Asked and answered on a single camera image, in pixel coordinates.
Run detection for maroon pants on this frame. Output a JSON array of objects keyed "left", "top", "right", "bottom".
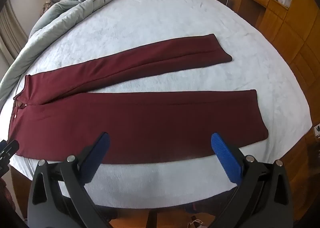
[{"left": 9, "top": 34, "right": 268, "bottom": 164}]

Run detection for beige curtain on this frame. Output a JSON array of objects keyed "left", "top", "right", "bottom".
[{"left": 0, "top": 0, "right": 28, "bottom": 65}]

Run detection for patterned pillow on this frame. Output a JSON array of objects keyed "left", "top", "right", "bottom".
[{"left": 41, "top": 0, "right": 61, "bottom": 16}]

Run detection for wooden desk cabinet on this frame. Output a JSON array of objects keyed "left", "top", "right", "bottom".
[{"left": 228, "top": 0, "right": 320, "bottom": 88}]

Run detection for grey quilted duvet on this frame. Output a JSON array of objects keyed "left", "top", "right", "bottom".
[{"left": 1, "top": 0, "right": 113, "bottom": 105}]

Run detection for white fleece bed sheet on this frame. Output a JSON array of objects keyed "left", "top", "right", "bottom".
[{"left": 0, "top": 0, "right": 313, "bottom": 210}]

